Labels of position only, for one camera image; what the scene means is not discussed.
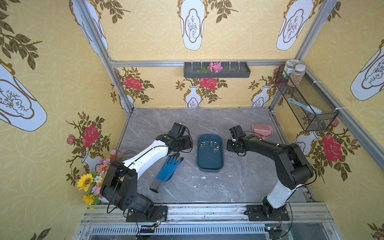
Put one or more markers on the glass jar behind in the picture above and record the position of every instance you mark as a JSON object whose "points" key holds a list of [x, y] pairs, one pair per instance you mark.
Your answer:
{"points": [[289, 67]]}

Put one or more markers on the pink flower on shelf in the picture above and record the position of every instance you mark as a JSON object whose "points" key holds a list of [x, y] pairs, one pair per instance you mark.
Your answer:
{"points": [[215, 67]]}

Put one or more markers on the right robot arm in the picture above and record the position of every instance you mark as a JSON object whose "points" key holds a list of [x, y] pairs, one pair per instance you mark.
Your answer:
{"points": [[292, 167]]}

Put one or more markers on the blue grey work glove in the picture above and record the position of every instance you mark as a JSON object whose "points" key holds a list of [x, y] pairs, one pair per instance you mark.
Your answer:
{"points": [[166, 172]]}

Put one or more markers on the light blue brush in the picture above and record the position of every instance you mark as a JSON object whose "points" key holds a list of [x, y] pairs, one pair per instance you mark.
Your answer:
{"points": [[309, 108]]}

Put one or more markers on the dark grey wall shelf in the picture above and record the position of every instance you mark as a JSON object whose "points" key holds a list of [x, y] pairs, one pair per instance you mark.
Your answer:
{"points": [[231, 69]]}

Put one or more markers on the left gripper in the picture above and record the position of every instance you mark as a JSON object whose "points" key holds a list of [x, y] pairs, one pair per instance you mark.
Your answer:
{"points": [[184, 143]]}

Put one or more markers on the pink plastic comb brush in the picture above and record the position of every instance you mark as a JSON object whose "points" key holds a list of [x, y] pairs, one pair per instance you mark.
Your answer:
{"points": [[262, 130]]}

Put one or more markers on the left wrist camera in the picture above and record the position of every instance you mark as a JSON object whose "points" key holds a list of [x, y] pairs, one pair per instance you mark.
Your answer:
{"points": [[177, 131]]}

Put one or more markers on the teal plastic storage box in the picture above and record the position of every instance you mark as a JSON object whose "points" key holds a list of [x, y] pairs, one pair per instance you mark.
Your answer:
{"points": [[210, 153]]}

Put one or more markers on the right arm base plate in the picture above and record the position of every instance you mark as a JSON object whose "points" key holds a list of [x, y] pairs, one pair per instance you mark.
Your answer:
{"points": [[265, 213]]}

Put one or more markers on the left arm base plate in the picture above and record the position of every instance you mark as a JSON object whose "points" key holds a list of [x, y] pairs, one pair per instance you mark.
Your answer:
{"points": [[154, 214]]}

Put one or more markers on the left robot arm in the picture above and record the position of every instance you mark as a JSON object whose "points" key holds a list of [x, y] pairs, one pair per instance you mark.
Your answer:
{"points": [[121, 181]]}

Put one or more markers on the colourful artificial flower bouquet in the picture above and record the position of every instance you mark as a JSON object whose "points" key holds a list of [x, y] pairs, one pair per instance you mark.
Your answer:
{"points": [[91, 183]]}

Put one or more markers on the black wire mesh basket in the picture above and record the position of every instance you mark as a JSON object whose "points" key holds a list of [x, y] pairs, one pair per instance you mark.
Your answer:
{"points": [[307, 93]]}

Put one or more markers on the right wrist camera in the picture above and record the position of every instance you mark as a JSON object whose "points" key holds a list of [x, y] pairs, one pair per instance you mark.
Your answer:
{"points": [[237, 132]]}

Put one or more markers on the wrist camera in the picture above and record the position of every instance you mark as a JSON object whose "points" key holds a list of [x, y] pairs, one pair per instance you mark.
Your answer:
{"points": [[237, 132], [177, 131]]}

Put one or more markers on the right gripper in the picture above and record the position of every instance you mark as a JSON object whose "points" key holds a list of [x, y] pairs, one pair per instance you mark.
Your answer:
{"points": [[232, 145]]}

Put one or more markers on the spice jar white lid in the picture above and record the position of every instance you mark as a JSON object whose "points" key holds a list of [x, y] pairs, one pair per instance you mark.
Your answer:
{"points": [[297, 75]]}

